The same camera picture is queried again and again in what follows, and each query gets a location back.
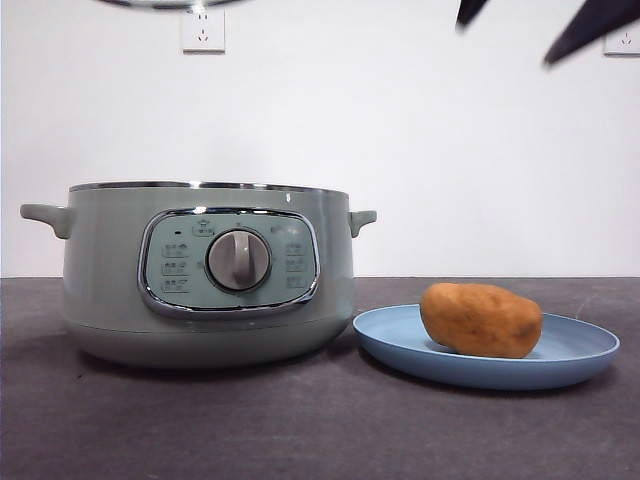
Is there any white wall socket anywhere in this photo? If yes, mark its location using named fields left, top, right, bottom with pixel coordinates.
left=603, top=27, right=640, bottom=58
left=181, top=8, right=227, bottom=56

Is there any brown potato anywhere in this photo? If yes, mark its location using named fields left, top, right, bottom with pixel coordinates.
left=419, top=282, right=544, bottom=360

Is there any blue round plate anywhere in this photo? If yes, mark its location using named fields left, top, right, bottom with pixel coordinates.
left=352, top=303, right=622, bottom=392

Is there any glass lid with green knob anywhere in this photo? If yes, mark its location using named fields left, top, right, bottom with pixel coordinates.
left=93, top=0, right=237, bottom=12

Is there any pale green electric steamer pot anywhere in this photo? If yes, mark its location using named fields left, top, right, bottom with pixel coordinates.
left=19, top=180, right=378, bottom=371

